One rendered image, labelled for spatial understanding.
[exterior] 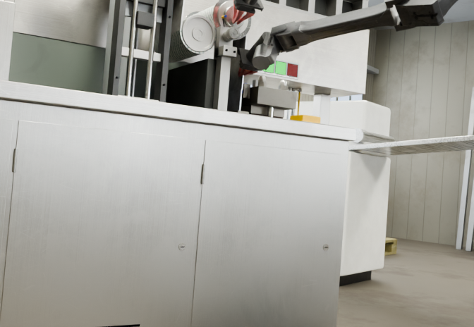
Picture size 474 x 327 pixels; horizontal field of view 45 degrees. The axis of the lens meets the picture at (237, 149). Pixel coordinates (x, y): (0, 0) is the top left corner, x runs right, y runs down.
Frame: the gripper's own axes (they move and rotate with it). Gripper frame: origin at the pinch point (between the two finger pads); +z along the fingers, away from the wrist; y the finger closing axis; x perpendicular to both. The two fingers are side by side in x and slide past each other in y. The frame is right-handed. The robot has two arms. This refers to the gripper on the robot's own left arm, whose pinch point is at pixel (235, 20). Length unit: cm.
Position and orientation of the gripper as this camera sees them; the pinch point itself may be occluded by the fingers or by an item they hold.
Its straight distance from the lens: 194.4
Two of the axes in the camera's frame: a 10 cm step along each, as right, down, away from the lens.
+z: -4.2, 6.1, 6.7
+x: -2.5, -7.9, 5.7
